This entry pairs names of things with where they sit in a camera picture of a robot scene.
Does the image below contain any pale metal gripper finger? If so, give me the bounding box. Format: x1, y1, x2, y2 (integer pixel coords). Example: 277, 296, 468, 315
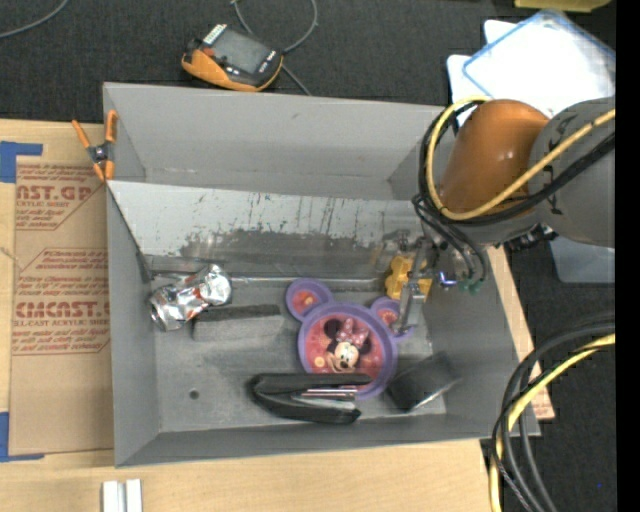
392, 297, 412, 336
406, 295, 427, 327

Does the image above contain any yellow toy block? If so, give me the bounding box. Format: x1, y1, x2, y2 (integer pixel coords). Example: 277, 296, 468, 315
383, 254, 434, 302

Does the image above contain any purple mouse-ear plate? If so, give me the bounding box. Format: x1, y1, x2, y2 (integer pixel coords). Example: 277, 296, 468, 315
284, 277, 417, 401

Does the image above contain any black curved block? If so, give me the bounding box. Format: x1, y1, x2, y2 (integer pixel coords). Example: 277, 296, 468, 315
386, 349, 463, 414

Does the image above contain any black stapler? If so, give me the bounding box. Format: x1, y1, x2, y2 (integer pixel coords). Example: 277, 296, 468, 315
249, 371, 374, 427

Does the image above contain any crushed silver can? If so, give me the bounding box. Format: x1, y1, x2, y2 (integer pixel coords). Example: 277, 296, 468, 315
146, 263, 234, 333

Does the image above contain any grey metal bin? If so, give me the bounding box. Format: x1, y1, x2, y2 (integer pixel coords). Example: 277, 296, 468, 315
102, 82, 542, 469

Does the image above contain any brown cardboard board red print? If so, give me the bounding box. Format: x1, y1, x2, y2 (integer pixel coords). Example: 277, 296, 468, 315
0, 118, 117, 462

